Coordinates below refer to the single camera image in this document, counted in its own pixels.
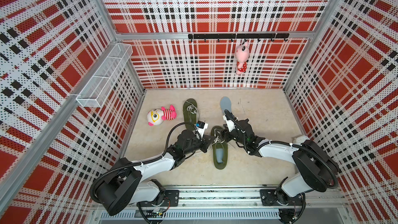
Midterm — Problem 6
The white penguin plush toy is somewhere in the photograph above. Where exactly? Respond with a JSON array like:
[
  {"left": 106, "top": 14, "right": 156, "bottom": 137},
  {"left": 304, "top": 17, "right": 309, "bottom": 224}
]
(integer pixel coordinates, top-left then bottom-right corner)
[{"left": 147, "top": 105, "right": 177, "bottom": 127}]

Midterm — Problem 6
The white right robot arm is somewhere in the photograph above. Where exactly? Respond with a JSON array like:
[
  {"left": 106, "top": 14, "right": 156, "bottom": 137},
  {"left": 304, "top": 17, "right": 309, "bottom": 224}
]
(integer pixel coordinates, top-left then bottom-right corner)
[{"left": 222, "top": 116, "right": 339, "bottom": 199}]

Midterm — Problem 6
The pink hanging plush toy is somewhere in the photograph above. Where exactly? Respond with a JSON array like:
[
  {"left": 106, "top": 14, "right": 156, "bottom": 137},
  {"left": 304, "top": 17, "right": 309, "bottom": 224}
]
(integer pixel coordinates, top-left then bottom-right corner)
[{"left": 235, "top": 41, "right": 250, "bottom": 75}]

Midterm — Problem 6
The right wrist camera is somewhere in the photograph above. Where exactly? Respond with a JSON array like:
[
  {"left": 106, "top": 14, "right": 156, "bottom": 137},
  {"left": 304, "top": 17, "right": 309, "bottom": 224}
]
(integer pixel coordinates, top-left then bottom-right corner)
[{"left": 223, "top": 115, "right": 235, "bottom": 132}]

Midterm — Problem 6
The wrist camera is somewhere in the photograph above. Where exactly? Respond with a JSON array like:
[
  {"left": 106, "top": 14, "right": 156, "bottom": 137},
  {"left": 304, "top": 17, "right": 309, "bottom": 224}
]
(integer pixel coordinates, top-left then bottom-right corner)
[
  {"left": 195, "top": 121, "right": 208, "bottom": 139},
  {"left": 223, "top": 115, "right": 235, "bottom": 132}
]

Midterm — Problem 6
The green shoe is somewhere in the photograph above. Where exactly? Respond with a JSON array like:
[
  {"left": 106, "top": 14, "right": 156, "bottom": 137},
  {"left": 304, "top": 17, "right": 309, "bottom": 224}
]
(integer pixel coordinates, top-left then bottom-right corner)
[
  {"left": 211, "top": 125, "right": 228, "bottom": 170},
  {"left": 183, "top": 99, "right": 199, "bottom": 131}
]

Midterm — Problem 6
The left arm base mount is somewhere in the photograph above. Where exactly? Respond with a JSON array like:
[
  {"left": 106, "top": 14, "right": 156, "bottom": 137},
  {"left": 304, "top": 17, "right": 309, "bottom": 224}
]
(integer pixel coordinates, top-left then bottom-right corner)
[{"left": 140, "top": 190, "right": 180, "bottom": 207}]

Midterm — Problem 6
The white wire mesh basket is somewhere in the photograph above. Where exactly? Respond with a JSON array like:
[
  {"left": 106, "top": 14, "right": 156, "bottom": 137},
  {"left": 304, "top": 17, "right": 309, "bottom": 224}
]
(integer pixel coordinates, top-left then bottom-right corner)
[{"left": 77, "top": 43, "right": 133, "bottom": 108}]

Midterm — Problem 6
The black hook rail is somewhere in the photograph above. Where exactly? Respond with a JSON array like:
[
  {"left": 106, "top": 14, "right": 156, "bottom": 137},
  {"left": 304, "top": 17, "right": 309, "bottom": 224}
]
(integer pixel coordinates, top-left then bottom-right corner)
[{"left": 188, "top": 33, "right": 290, "bottom": 40}]

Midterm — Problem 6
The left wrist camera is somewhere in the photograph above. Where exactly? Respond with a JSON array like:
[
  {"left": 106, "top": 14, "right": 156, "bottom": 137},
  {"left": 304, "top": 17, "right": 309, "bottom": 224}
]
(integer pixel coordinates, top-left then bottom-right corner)
[{"left": 195, "top": 121, "right": 208, "bottom": 139}]

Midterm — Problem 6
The light blue insole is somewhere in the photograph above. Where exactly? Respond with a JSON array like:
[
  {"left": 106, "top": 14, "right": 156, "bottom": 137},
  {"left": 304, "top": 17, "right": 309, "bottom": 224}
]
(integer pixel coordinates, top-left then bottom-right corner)
[{"left": 220, "top": 96, "right": 232, "bottom": 116}]

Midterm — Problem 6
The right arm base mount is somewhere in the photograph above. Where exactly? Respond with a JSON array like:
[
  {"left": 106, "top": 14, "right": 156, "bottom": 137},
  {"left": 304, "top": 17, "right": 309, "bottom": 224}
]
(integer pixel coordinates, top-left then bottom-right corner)
[{"left": 260, "top": 188, "right": 304, "bottom": 206}]

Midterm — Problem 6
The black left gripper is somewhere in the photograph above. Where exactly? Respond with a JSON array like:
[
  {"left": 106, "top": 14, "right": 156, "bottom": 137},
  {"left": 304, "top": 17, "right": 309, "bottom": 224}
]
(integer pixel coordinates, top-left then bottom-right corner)
[{"left": 183, "top": 135, "right": 215, "bottom": 156}]

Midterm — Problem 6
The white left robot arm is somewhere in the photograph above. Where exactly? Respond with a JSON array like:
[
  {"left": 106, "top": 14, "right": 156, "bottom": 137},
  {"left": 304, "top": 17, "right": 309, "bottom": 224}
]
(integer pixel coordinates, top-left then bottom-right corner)
[{"left": 90, "top": 121, "right": 215, "bottom": 216}]

